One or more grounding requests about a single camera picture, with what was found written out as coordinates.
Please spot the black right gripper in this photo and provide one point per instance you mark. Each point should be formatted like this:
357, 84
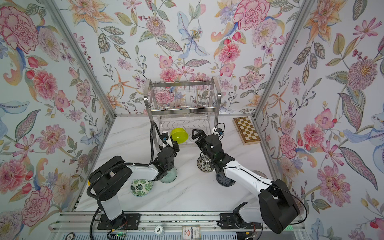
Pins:
202, 134

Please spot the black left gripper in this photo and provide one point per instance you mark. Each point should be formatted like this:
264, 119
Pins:
175, 147

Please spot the pale teal ceramic bowl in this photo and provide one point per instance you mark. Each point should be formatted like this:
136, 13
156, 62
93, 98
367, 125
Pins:
170, 176

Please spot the lime green plastic bowl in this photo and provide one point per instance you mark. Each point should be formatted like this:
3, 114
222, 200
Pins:
179, 135

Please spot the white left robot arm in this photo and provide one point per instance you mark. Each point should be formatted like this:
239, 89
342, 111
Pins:
107, 180

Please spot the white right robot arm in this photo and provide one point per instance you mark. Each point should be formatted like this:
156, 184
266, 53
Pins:
274, 205

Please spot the stainless steel dish rack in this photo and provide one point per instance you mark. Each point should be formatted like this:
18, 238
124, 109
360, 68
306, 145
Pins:
186, 104

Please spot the black white patterned bowl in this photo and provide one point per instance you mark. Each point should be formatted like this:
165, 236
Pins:
204, 163

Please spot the green leaf pattern bowl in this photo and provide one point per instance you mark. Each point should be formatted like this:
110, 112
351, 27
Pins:
140, 188

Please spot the wooden chessboard box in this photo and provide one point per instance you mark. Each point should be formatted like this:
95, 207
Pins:
246, 130

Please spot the dark blue floral bowl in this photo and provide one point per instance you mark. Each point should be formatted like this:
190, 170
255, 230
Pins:
223, 180

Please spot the pink ribbed glass bowl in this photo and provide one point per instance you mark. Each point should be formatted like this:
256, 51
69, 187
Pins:
259, 173

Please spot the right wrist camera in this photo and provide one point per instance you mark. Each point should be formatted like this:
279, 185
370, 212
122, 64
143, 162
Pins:
217, 131

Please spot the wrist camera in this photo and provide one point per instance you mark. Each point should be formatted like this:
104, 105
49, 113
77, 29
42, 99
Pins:
217, 131
165, 137

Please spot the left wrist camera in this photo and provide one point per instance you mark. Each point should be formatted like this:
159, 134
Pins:
165, 137

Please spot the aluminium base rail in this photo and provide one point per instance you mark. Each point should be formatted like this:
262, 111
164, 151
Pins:
166, 226

